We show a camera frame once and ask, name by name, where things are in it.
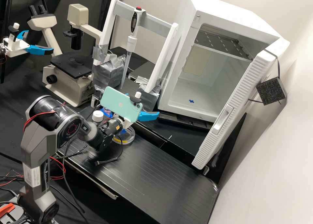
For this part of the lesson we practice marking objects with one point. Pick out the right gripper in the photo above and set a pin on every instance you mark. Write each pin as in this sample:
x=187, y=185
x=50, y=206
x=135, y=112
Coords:
x=127, y=123

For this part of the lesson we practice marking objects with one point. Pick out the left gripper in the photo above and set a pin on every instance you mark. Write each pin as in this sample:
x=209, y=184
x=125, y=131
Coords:
x=16, y=47

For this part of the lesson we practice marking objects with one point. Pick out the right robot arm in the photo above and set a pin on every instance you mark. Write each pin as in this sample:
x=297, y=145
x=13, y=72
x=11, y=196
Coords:
x=36, y=140

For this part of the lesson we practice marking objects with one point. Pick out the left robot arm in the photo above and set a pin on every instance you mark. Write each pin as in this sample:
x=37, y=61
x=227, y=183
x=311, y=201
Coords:
x=2, y=53

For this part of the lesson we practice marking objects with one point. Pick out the blue bottle holder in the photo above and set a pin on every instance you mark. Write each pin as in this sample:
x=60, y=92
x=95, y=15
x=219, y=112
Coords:
x=109, y=115

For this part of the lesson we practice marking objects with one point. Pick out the petri dish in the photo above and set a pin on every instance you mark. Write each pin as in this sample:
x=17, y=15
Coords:
x=126, y=137

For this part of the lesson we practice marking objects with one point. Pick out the white cap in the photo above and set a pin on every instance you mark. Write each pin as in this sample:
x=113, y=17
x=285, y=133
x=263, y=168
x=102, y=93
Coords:
x=97, y=116

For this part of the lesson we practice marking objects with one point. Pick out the cream microscope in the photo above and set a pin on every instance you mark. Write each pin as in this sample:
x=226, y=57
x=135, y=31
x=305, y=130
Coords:
x=68, y=79

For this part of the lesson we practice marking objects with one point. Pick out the white pipette stand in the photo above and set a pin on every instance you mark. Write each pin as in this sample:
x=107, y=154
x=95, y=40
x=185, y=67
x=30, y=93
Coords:
x=161, y=60

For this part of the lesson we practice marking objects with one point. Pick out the pipette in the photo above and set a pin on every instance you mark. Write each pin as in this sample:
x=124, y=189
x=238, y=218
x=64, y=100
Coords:
x=133, y=30

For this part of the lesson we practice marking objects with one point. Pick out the incubator door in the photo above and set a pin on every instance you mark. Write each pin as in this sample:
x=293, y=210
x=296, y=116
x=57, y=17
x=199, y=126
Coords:
x=234, y=104

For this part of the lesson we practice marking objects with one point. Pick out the white incubator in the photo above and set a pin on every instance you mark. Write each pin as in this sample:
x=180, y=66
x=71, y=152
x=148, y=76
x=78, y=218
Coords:
x=220, y=20

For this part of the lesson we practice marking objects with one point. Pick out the right wrist camera phone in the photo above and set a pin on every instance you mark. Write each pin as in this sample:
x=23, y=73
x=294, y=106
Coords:
x=119, y=104

